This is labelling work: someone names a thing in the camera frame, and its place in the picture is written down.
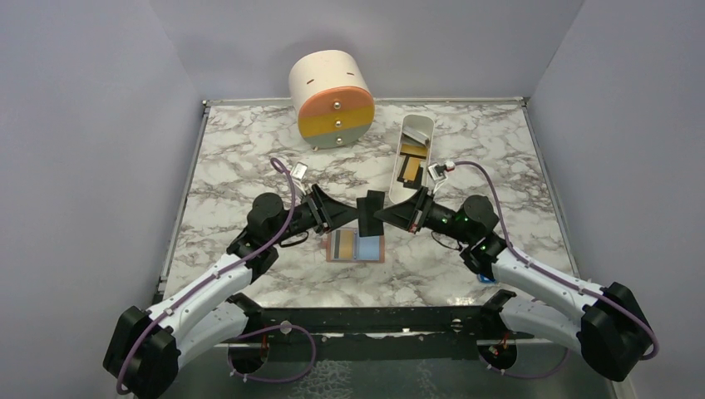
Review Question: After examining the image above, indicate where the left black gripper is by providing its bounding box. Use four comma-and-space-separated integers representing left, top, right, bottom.
269, 185, 362, 246

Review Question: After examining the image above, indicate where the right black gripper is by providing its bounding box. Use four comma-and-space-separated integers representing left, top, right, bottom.
374, 185, 474, 244

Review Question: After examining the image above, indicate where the gold credit card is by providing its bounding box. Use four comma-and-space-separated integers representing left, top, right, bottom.
328, 229, 356, 261

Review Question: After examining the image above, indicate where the dark credit card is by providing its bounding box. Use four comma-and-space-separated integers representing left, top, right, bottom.
356, 195, 384, 238

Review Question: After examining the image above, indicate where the brown leather card holder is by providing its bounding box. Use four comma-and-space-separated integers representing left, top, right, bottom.
321, 228, 385, 263

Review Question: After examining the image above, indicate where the gold black striped card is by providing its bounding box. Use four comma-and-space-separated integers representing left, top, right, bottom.
397, 155, 425, 189

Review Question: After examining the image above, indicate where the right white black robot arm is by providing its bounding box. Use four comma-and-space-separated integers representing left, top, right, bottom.
374, 188, 659, 382

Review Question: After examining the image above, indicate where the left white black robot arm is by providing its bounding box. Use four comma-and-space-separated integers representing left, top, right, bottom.
103, 185, 357, 398

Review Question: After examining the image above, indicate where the cards stack in tray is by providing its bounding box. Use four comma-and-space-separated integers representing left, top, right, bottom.
399, 125, 431, 158

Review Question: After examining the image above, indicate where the long white oval tray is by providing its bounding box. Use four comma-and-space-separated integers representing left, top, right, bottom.
388, 114, 435, 204

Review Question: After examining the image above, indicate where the small blue object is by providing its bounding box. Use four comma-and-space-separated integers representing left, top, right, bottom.
476, 274, 496, 284

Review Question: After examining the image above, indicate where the round drawer cabinet orange yellow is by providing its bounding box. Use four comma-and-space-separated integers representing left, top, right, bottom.
288, 50, 375, 150

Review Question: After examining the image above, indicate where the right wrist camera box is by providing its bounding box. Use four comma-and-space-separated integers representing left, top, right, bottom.
427, 164, 447, 184

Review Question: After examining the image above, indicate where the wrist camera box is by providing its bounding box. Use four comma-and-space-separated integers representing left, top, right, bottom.
290, 162, 308, 181
427, 164, 447, 184

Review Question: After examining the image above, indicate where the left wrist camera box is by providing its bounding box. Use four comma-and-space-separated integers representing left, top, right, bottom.
290, 162, 308, 181

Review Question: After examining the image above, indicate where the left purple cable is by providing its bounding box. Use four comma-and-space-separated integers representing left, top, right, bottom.
116, 157, 319, 396

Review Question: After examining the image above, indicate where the purple cable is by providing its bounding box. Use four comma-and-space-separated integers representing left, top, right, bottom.
116, 157, 319, 396
443, 160, 660, 381

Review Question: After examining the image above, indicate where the aluminium table frame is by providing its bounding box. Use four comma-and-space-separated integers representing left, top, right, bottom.
116, 96, 634, 399

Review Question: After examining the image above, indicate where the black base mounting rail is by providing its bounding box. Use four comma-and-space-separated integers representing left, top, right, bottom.
230, 305, 515, 362

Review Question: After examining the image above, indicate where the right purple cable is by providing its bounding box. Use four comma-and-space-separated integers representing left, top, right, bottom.
443, 160, 660, 381

